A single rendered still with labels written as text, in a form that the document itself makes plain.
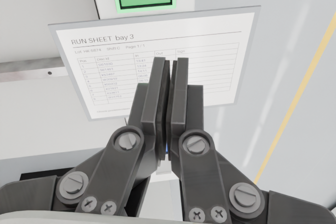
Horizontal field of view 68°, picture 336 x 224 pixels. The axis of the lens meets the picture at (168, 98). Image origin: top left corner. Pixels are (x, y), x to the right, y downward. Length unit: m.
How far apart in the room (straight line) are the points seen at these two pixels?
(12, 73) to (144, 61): 0.26
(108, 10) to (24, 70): 0.25
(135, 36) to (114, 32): 0.02
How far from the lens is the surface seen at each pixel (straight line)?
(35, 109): 0.58
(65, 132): 0.63
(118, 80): 0.30
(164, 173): 0.51
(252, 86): 1.85
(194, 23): 0.26
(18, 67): 0.48
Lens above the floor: 1.19
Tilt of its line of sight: 43 degrees down
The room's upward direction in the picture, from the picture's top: 171 degrees clockwise
